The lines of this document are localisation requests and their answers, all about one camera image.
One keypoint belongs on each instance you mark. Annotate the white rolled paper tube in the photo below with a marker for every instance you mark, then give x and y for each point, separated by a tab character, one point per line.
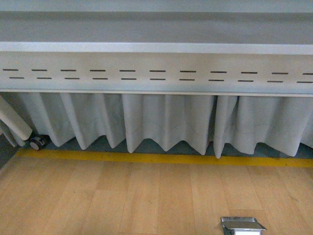
11	118

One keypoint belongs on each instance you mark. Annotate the white pleated curtain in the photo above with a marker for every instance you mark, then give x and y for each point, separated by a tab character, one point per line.
282	123

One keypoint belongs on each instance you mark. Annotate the white slotted radiator cover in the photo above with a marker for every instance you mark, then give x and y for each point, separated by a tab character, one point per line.
157	68

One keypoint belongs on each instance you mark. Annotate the black caster wheel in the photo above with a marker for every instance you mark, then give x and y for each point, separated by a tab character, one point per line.
38	143

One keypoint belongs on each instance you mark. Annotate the metal floor outlet box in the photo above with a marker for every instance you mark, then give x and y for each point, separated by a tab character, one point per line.
241	226

